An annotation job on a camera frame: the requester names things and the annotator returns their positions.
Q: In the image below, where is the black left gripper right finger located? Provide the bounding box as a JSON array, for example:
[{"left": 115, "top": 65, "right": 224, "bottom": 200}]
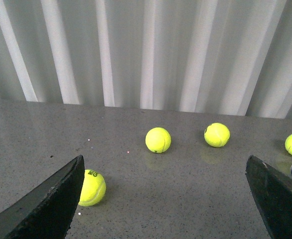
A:
[{"left": 246, "top": 155, "right": 292, "bottom": 239}]

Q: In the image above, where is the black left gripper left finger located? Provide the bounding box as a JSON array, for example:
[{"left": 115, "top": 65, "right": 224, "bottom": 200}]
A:
[{"left": 0, "top": 155, "right": 85, "bottom": 239}]

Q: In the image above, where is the tennis ball middle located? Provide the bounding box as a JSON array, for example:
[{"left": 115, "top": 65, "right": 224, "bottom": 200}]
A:
[{"left": 204, "top": 122, "right": 230, "bottom": 148}]

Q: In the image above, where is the white pleated curtain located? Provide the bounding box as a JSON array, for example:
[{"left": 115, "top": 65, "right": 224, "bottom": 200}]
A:
[{"left": 0, "top": 0, "right": 292, "bottom": 119}]

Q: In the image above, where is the tennis ball far left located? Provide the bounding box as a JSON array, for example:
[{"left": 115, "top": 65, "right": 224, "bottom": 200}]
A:
[{"left": 79, "top": 169, "right": 106, "bottom": 207}]

